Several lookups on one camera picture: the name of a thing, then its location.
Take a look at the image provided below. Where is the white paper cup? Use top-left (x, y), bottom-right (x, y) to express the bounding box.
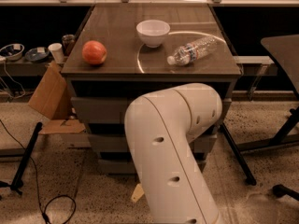
top-left (48, 43), bottom-right (64, 63)

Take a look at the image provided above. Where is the brown cardboard box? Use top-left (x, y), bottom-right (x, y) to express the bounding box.
top-left (28, 62), bottom-right (85, 134)

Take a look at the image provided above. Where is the black caster foot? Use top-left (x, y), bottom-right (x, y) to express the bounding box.
top-left (272, 184), bottom-right (299, 201)

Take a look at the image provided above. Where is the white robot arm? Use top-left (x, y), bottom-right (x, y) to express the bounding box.
top-left (124, 83), bottom-right (224, 224)

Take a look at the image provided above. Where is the grey middle drawer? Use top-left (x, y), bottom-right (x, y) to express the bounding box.
top-left (89, 134), bottom-right (217, 153)

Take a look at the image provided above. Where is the black cable on floor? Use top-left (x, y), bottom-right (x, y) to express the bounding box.
top-left (0, 119), bottom-right (78, 224)

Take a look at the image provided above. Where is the grey drawer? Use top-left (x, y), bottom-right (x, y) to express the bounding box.
top-left (89, 134), bottom-right (217, 153)
top-left (70, 96), bottom-right (233, 125)
top-left (98, 159), bottom-right (136, 175)

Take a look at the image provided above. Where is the grey top drawer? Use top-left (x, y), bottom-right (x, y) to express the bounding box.
top-left (70, 96), bottom-right (233, 125)

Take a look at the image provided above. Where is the grey bottom drawer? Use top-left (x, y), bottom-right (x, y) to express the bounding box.
top-left (98, 159), bottom-right (136, 175)

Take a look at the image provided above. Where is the black left stand leg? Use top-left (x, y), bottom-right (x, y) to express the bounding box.
top-left (10, 122), bottom-right (42, 195)

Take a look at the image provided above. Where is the grey drawer cabinet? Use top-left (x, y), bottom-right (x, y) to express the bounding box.
top-left (62, 3), bottom-right (241, 161)

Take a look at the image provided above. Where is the white blue bowl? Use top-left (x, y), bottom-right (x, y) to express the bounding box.
top-left (0, 43), bottom-right (24, 62)

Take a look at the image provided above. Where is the clear plastic water bottle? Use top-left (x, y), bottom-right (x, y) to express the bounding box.
top-left (167, 36), bottom-right (217, 66)

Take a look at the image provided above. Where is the dark side table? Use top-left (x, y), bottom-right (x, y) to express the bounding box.
top-left (261, 35), bottom-right (299, 147)

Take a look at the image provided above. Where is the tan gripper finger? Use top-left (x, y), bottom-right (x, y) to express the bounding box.
top-left (131, 184), bottom-right (144, 203)

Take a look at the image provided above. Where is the white cable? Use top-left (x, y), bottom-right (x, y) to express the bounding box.
top-left (0, 59), bottom-right (27, 101)

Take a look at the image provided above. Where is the red apple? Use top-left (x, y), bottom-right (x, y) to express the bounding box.
top-left (82, 40), bottom-right (107, 65)

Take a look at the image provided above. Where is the dark glass jar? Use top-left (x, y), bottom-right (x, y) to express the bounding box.
top-left (62, 35), bottom-right (76, 56)

